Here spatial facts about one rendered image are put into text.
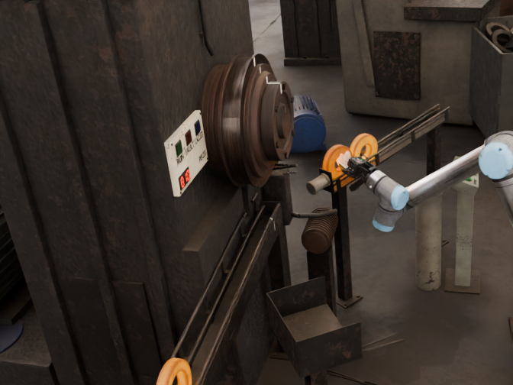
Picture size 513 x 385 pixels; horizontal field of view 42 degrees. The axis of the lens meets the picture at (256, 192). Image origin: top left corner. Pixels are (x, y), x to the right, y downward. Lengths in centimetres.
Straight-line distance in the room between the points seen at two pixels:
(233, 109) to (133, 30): 47
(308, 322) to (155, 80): 91
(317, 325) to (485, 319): 118
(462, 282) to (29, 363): 198
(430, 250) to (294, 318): 115
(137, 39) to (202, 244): 69
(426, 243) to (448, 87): 200
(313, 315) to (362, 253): 142
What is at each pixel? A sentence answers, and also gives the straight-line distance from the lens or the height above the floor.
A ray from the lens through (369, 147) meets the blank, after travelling 306.
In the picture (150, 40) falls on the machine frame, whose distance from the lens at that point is 195.
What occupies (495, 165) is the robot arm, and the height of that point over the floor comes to 91.
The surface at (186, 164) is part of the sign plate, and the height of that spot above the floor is 113.
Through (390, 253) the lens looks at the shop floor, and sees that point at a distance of 363.
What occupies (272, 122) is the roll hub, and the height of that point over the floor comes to 116.
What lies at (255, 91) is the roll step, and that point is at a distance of 226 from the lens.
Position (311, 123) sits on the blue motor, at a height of 27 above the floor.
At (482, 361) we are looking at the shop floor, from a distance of 301.
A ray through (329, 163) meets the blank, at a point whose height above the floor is 75.
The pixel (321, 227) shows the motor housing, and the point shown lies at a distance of 286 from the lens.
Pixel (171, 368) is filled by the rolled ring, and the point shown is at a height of 78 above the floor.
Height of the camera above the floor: 200
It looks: 28 degrees down
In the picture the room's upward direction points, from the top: 7 degrees counter-clockwise
